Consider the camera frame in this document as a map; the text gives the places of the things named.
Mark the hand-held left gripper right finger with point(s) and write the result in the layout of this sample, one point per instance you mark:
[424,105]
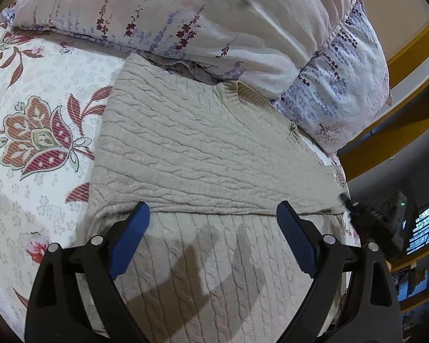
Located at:
[297,240]

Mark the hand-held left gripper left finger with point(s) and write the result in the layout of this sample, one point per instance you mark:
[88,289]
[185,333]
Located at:
[128,243]

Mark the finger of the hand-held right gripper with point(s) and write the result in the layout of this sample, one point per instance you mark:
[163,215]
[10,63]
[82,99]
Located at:
[366,221]

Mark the window with bars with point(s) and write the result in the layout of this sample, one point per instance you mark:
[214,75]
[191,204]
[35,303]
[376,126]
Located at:
[422,228]

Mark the floral bed sheet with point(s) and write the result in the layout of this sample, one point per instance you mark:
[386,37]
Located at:
[28,143]

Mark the purple floral pillow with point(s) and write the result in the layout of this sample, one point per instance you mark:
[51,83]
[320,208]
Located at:
[346,78]

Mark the white floral pillow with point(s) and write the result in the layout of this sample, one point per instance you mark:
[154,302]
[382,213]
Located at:
[186,10]

